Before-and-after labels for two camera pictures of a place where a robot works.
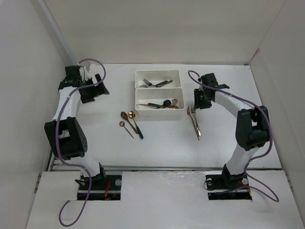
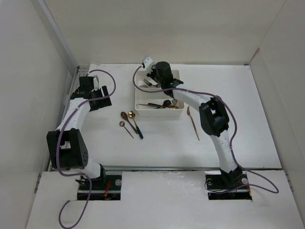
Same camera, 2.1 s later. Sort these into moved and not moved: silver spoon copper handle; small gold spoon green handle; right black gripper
Moved: right black gripper
Not moved: silver spoon copper handle; small gold spoon green handle
